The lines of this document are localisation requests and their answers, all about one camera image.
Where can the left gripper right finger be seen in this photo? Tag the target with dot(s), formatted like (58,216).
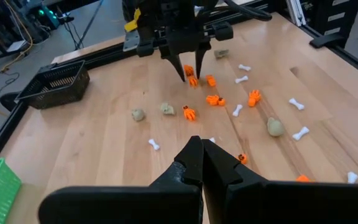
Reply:
(259,205)

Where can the black camera mount foot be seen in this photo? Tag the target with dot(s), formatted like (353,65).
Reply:
(326,40)

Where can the white box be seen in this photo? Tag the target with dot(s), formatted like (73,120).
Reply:
(15,46)

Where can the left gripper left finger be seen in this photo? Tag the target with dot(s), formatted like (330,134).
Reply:
(166,205)

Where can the silver aluminium extrusion post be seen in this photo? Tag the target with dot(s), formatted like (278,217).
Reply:
(297,12)

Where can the silver metal mounting plate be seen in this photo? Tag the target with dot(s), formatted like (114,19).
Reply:
(131,40)

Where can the black table frame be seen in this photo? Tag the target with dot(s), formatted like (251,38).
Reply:
(5,130)

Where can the teal lit electronic device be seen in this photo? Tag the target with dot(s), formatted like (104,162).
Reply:
(50,17)

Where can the beige plastic skull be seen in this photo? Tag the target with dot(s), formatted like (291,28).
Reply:
(221,53)
(275,127)
(138,114)
(167,109)

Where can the black drawer cabinet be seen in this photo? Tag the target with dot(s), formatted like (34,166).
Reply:
(337,21)

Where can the black plastic basket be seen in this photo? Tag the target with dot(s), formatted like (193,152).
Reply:
(73,87)

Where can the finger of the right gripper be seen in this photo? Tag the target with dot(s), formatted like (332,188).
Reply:
(199,62)
(176,62)

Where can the yellow tag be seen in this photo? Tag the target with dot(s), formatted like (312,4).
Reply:
(132,22)

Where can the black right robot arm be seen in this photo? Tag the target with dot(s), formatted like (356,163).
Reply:
(128,9)

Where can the black stand leg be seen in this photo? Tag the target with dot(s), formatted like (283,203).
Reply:
(89,25)

